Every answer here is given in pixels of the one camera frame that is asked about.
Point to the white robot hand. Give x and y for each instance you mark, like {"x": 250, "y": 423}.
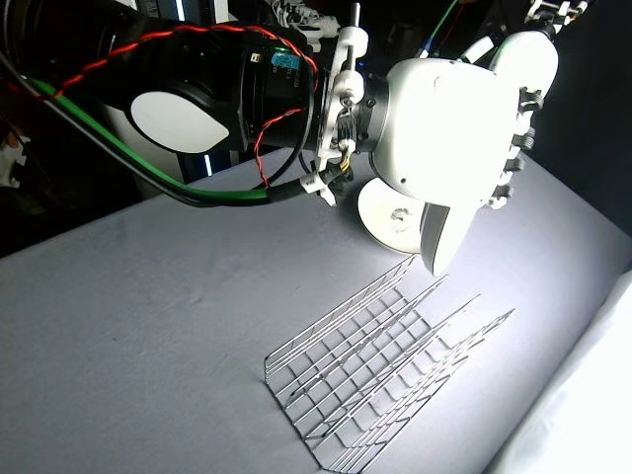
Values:
{"x": 444, "y": 133}
{"x": 530, "y": 59}

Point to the white spare robot hand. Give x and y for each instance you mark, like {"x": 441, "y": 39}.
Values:
{"x": 321, "y": 22}

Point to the white backdrop sheet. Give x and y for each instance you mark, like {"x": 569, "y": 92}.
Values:
{"x": 592, "y": 395}

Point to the grey tablecloth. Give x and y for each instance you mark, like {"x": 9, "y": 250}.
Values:
{"x": 148, "y": 345}

